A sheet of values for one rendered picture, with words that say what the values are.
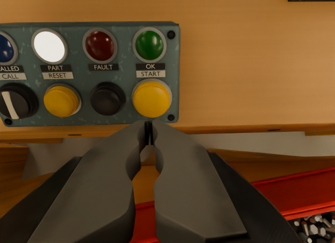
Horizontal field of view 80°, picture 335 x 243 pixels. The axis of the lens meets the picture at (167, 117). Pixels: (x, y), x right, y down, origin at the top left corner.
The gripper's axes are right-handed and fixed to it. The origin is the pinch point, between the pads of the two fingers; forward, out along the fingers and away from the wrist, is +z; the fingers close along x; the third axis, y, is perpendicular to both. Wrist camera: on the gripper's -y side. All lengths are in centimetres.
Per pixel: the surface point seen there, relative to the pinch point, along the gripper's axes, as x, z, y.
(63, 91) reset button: -6.5, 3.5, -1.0
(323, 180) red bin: 19.3, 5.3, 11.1
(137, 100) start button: -1.0, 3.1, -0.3
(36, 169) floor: -64, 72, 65
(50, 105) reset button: -7.5, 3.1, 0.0
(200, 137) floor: 22, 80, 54
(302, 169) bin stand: 20.7, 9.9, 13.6
